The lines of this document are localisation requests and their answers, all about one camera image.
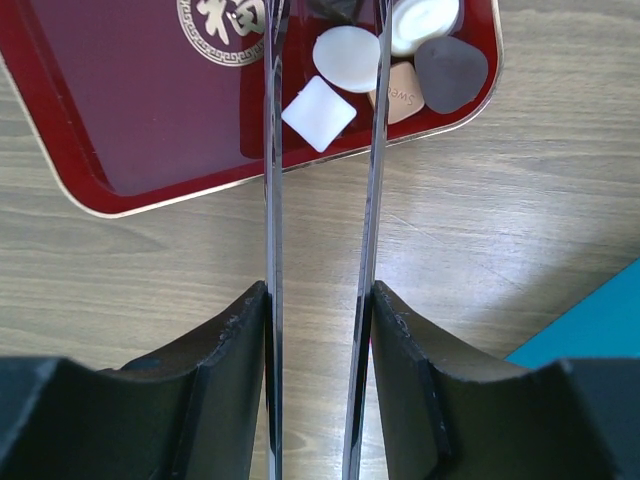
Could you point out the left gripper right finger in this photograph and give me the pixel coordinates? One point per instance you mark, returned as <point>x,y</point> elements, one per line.
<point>452,411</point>

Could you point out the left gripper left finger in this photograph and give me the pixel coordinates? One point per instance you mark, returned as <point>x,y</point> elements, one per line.
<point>187,410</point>

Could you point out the metal tongs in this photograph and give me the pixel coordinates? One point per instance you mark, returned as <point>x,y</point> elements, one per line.
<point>322,223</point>

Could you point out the dark square chocolate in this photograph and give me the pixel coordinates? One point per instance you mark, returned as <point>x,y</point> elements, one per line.
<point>341,11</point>

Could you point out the tan chocolate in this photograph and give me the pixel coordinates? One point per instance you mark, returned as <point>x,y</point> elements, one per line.
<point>404,93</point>

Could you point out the white square chocolate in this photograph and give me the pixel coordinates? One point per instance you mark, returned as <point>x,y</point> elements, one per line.
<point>318,114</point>

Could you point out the dark brown chocolate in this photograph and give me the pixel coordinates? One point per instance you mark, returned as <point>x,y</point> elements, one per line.
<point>451,73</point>

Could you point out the white round chocolate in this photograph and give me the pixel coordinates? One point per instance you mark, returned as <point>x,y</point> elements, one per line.
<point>348,57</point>

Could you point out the white shell chocolate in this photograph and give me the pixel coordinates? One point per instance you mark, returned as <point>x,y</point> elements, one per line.
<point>413,22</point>

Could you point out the blue tin box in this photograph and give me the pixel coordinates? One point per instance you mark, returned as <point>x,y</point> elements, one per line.
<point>603,325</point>

